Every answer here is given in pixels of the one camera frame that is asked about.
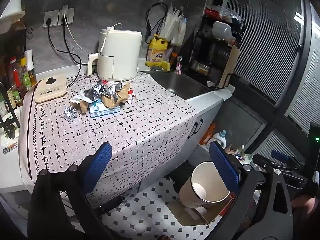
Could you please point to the white laundry bottle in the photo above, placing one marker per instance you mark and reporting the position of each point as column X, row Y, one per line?
column 220, row 138

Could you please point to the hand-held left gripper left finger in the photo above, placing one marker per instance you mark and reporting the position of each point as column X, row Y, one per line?
column 98, row 163

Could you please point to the black metal stand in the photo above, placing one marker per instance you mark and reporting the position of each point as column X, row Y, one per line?
column 8, row 127

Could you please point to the white wall shelf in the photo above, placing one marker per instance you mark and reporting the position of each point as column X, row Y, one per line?
column 11, row 15

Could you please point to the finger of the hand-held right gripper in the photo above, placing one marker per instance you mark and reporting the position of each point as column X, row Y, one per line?
column 293, row 176
column 280, row 156

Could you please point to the grey wall socket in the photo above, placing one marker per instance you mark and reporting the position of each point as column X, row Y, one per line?
column 51, row 13
column 70, row 15

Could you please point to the grey window blinds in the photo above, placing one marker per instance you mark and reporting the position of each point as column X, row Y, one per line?
column 270, row 42

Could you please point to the small pink bottle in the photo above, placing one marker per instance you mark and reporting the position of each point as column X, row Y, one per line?
column 179, row 67

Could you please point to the yellow sponge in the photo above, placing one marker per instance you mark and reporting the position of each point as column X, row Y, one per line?
column 166, row 66

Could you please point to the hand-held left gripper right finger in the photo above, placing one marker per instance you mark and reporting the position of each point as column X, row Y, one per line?
column 223, row 165

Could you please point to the red white wrapper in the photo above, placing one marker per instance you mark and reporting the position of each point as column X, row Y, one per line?
column 130, row 96

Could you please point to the crumpled silver printed wrapper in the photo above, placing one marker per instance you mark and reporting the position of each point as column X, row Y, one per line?
column 96, row 90

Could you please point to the cream air fryer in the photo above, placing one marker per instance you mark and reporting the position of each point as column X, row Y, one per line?
column 117, row 55

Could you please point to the red cap oil bottle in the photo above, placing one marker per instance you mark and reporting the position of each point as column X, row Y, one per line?
column 15, row 80

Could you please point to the hanging plastic bags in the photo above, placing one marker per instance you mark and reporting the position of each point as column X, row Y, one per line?
column 173, row 27

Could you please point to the dark glass bottle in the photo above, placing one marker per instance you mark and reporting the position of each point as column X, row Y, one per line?
column 5, row 100

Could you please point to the white top spray bottle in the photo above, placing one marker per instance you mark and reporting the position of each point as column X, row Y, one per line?
column 30, row 60

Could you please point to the white charger plug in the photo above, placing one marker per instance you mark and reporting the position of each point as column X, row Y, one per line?
column 65, row 10

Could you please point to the white plastic container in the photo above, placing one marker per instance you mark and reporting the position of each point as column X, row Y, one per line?
column 222, row 31

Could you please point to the large paper cup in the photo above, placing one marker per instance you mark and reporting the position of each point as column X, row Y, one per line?
column 190, row 190

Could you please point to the yellow detergent bottle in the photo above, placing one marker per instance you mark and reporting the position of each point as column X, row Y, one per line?
column 156, row 52

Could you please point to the crumpled white tissue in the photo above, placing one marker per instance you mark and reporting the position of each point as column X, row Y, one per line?
column 78, row 102

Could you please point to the person's right hand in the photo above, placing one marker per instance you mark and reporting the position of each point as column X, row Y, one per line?
column 304, row 203

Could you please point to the cream induction cooker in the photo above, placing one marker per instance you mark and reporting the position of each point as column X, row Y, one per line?
column 48, row 90

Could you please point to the grey sink plug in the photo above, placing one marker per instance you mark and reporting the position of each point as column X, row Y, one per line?
column 155, row 69

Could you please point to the foil ball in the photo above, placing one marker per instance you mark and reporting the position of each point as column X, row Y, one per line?
column 70, row 113

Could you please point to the patterned pink tablecloth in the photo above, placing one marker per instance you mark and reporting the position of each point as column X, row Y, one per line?
column 140, row 135

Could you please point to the yellow cap green label bottle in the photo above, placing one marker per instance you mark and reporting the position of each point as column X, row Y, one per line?
column 25, row 76

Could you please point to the blue white medicine box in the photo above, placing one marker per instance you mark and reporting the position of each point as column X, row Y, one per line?
column 100, row 111

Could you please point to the steel sink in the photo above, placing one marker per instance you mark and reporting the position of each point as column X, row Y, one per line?
column 180, row 83

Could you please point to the colourful snack packet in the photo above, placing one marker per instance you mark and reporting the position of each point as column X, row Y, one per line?
column 240, row 156

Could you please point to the white base cabinet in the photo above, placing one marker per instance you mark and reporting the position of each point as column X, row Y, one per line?
column 207, row 110

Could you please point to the wooden cutting board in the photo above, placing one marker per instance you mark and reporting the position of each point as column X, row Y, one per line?
column 230, row 65

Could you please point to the brown paper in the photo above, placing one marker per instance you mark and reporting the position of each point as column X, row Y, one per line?
column 117, row 97

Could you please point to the black dish rack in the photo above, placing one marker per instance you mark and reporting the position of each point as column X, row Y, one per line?
column 200, row 52

